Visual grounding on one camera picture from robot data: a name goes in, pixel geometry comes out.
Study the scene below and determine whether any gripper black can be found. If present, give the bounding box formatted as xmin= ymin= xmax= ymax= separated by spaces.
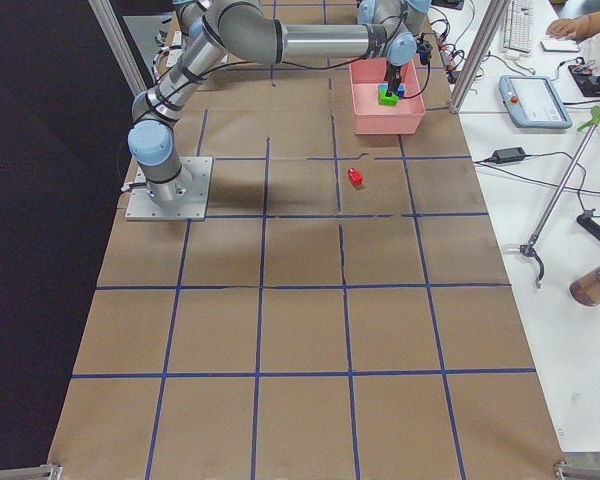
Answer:
xmin=384 ymin=60 xmax=402 ymax=98

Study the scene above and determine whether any green block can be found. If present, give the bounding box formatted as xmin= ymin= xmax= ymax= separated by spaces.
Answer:
xmin=377 ymin=84 xmax=400 ymax=106

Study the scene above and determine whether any red block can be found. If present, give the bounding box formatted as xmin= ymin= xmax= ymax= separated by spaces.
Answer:
xmin=347 ymin=168 xmax=364 ymax=188

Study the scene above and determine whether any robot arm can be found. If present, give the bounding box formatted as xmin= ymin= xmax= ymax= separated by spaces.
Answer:
xmin=127 ymin=1 xmax=430 ymax=208
xmin=172 ymin=0 xmax=213 ymax=38

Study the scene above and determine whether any pink plastic box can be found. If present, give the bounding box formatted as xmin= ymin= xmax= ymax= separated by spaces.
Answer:
xmin=349 ymin=58 xmax=426 ymax=135

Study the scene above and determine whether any person hand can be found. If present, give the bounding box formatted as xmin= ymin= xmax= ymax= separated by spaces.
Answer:
xmin=546 ymin=16 xmax=590 ymax=41

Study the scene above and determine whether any black power adapter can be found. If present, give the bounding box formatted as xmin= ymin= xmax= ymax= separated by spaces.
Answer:
xmin=491 ymin=147 xmax=527 ymax=164

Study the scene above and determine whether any white keyboard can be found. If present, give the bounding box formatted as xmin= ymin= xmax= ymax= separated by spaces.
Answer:
xmin=500 ymin=0 xmax=533 ymax=55

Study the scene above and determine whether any teach pendant tablet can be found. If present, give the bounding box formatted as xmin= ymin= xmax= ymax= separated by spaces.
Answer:
xmin=498 ymin=75 xmax=572 ymax=130

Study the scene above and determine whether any reacher grabber tool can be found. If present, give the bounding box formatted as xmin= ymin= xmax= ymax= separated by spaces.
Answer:
xmin=519 ymin=106 xmax=600 ymax=289

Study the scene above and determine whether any brown bottle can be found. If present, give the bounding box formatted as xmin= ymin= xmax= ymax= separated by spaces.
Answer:
xmin=569 ymin=266 xmax=600 ymax=306

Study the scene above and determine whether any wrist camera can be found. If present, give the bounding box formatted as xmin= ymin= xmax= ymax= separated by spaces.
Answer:
xmin=416 ymin=33 xmax=433 ymax=66

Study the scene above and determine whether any aluminium frame post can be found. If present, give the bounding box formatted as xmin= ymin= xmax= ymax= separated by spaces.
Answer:
xmin=449 ymin=0 xmax=509 ymax=113

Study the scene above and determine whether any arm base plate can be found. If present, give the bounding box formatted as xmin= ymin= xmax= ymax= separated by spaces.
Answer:
xmin=153 ymin=30 xmax=182 ymax=71
xmin=125 ymin=156 xmax=213 ymax=221

